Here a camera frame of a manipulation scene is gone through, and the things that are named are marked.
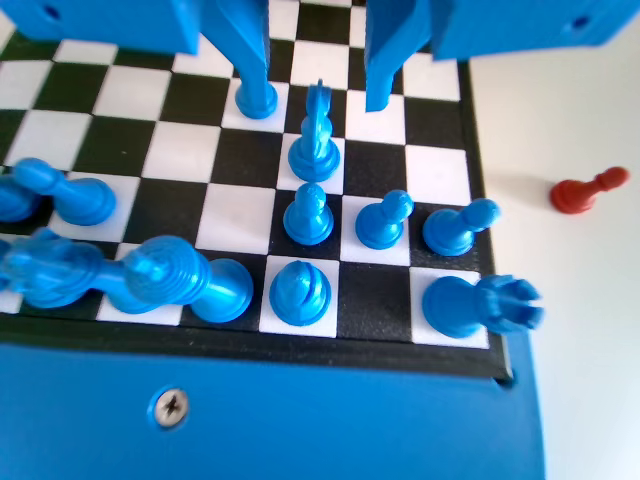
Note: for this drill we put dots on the blue chess queen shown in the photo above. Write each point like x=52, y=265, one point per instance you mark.
x=55, y=280

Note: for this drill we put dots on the blue chess rook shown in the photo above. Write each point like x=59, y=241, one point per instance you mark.
x=450, y=305

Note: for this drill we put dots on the blue chess knight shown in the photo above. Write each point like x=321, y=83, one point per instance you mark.
x=315, y=160

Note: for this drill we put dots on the silver screw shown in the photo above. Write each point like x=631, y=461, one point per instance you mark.
x=171, y=406

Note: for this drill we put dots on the blue chess bishop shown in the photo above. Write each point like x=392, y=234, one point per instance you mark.
x=300, y=295

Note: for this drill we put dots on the blue chess pawn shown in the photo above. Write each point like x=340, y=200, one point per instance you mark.
x=256, y=109
x=307, y=225
x=85, y=200
x=12, y=205
x=450, y=235
x=380, y=230

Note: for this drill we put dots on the red chess pawn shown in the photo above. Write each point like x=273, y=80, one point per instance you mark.
x=572, y=196

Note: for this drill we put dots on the blue base plate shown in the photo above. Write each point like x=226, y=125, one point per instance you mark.
x=350, y=425

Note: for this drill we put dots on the black and white chessboard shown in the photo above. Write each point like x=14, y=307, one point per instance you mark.
x=245, y=160

